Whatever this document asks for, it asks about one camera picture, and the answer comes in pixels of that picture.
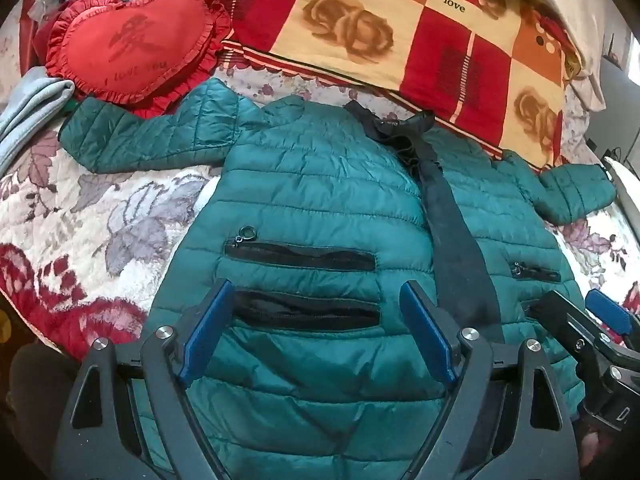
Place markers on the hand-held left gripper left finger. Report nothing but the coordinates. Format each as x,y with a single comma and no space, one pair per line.
207,327

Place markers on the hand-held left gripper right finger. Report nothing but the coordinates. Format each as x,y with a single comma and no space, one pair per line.
427,327

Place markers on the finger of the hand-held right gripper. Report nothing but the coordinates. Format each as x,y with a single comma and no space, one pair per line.
565,322
607,310

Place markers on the green quilted puffer jacket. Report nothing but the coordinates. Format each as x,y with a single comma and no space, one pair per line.
310,195

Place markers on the white board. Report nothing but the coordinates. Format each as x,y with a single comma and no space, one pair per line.
622,175

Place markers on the white red floral fleece blanket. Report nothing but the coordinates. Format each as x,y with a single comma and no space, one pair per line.
85,240

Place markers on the small-flower print bed sheet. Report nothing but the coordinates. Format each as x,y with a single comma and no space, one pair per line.
295,85

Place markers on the light blue cloth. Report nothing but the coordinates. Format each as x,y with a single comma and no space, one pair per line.
27,105

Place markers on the red heart-shaped ruffled pillow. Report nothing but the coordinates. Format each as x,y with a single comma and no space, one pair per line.
135,45

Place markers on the red checkered rose-print blanket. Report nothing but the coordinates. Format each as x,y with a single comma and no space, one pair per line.
390,20

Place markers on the beige cloth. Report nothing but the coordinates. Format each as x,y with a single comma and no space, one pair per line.
575,0

